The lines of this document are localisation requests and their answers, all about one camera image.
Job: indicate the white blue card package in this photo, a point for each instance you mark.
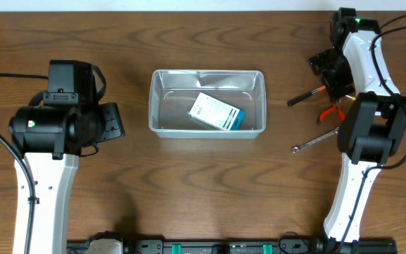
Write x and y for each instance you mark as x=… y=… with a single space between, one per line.
x=216 y=113

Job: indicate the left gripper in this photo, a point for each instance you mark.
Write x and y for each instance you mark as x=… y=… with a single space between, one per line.
x=111 y=120

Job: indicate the red handled pliers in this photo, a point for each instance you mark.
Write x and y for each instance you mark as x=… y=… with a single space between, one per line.
x=335 y=108

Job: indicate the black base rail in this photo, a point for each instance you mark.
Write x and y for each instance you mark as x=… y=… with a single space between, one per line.
x=292 y=245

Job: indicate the screwdriver black yellow handle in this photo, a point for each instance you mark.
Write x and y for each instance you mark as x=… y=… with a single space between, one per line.
x=351 y=97

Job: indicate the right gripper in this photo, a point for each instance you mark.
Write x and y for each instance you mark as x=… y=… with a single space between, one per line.
x=333 y=85

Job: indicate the clear plastic container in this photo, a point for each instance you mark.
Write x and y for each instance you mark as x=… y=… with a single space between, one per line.
x=173 y=93

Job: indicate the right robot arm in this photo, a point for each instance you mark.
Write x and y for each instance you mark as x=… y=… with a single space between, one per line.
x=372 y=130

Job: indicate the small hammer black handle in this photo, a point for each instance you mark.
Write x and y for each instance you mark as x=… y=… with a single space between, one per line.
x=304 y=96

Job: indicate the silver combination wrench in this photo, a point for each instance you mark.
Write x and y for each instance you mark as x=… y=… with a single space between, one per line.
x=307 y=144

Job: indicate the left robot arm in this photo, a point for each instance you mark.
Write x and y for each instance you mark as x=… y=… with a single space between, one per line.
x=48 y=136

